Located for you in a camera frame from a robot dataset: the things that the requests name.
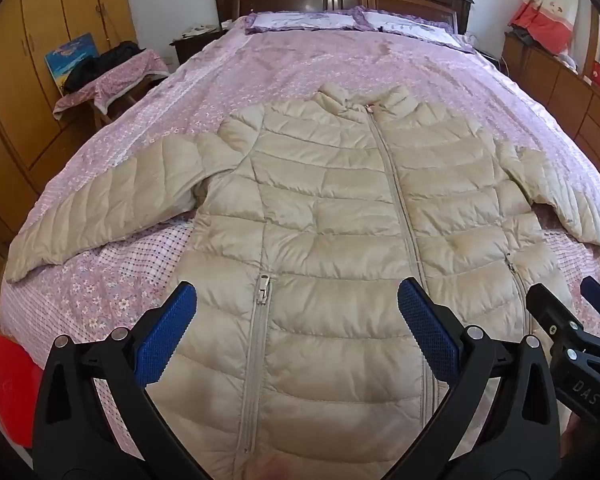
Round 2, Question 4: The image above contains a wooden wardrobe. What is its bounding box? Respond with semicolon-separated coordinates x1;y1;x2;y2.
0;0;141;256

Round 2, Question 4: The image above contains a small table with floral cloth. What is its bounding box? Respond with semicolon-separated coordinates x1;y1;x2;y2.
53;50;171;121

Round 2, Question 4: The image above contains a beige puffer jacket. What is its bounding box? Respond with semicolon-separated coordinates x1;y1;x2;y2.
5;84;600;480

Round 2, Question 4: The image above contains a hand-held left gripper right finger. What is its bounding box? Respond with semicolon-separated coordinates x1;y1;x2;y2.
382;276;563;480

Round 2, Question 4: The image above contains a dark clothing pile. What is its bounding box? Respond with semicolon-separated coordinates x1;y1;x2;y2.
62;41;147;95

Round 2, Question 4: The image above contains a bed with pink floral cover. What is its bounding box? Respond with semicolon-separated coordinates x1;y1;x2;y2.
0;10;600;461

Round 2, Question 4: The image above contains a red and white curtain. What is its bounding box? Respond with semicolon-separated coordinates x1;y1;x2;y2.
508;0;581;57

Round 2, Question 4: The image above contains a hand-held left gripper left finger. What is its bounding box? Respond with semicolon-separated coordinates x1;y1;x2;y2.
32;281;216;480

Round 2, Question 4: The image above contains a long wooden cabinet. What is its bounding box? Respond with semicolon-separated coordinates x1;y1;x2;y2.
501;31;600;171

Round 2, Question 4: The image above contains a wooden chair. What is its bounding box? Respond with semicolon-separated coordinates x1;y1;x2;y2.
87;80;153;131

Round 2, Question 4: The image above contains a red plastic stool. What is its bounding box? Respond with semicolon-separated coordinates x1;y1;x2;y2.
0;334;47;449

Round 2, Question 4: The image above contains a blue painting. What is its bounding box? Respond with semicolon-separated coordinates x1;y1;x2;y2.
44;33;101;97

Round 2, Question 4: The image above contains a purple frilled pillow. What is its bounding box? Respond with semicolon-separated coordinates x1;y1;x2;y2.
245;9;367;36
355;6;477;54

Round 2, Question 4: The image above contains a dark wooden nightstand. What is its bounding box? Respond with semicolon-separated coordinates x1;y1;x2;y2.
170;24;228;66

